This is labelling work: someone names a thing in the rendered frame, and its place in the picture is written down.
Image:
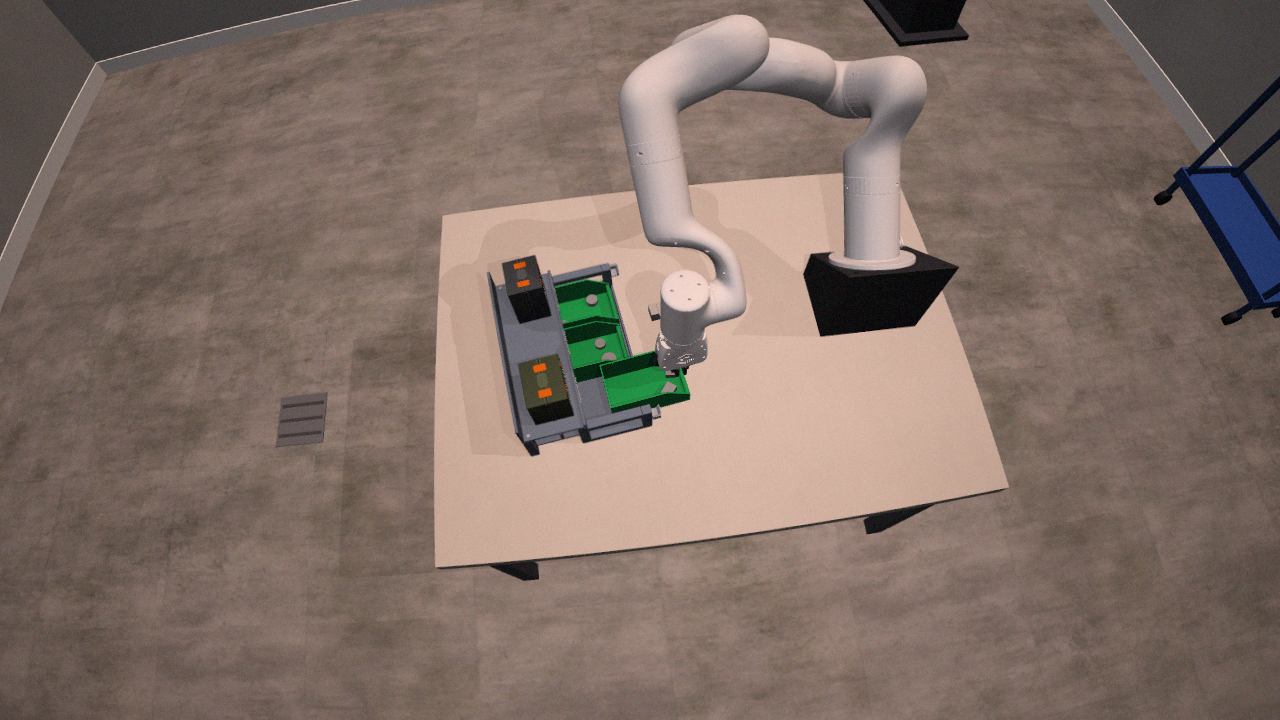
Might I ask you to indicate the grey metal shelf rack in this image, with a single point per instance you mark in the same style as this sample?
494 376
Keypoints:
542 337

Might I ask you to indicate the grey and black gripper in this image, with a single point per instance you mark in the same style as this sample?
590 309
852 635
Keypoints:
670 359

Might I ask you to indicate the green bin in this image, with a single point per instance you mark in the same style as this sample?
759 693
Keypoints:
572 302
635 381
585 357

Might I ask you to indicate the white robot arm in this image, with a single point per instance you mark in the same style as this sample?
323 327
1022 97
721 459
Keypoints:
892 88

